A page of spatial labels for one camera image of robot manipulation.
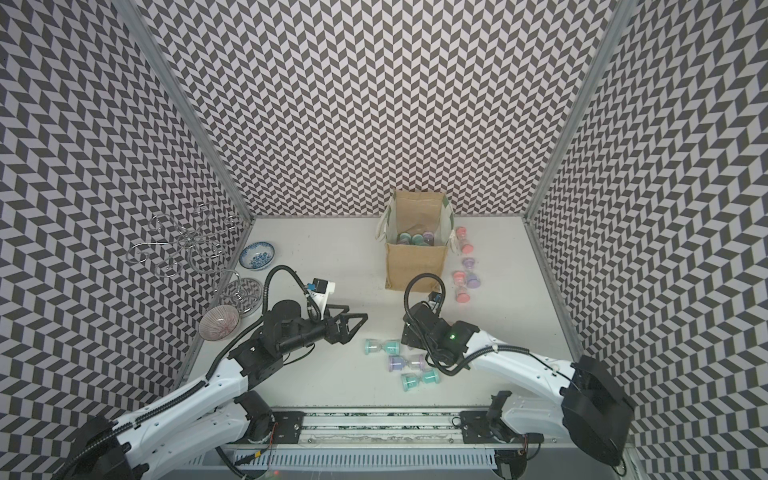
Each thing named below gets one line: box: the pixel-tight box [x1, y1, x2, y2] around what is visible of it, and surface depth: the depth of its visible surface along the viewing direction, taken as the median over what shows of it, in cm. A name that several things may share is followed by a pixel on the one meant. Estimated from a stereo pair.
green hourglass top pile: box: [397, 232, 412, 245], surface depth 110 cm
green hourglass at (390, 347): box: [364, 338, 401, 356], surface depth 85 cm
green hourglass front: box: [400, 368, 441, 392], surface depth 80 cm
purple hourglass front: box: [388, 354, 425, 372], surface depth 83 cm
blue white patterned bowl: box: [239, 241, 275, 270], surface depth 106 cm
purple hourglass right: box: [462, 257, 481, 289], surface depth 104 cm
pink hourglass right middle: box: [453, 270, 470, 304], surface depth 97 cm
